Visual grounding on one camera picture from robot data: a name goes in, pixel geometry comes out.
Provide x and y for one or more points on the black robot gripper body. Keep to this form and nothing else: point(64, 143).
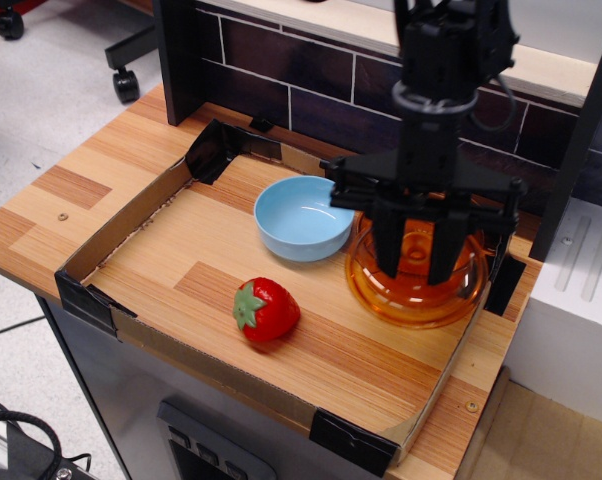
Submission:
point(426, 177)

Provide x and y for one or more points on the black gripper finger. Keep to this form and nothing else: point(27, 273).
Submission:
point(389, 216)
point(454, 220)

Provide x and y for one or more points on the orange transparent pot lid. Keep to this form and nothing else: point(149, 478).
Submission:
point(416, 270)

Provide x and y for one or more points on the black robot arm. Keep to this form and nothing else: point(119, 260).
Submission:
point(449, 49)

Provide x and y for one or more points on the orange transparent plastic pot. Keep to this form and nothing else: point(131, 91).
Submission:
point(421, 300)

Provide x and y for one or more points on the cardboard fence with black tape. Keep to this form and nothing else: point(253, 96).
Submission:
point(231, 324)

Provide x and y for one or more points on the light blue bowl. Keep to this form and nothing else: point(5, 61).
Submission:
point(297, 222)

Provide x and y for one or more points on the red toy strawberry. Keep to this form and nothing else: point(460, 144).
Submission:
point(264, 310)

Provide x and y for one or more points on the white toy sink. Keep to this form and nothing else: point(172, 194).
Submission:
point(557, 349)

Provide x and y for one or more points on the black office chair base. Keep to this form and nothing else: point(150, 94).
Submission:
point(121, 54)

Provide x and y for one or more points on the black control panel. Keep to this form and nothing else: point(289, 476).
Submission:
point(198, 452)

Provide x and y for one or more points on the black caster wheel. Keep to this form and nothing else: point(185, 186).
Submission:
point(11, 22)

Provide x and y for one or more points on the dark grey vertical post right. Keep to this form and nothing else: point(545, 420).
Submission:
point(572, 164)

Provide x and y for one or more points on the black vertical post left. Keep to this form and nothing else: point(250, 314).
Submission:
point(180, 58)

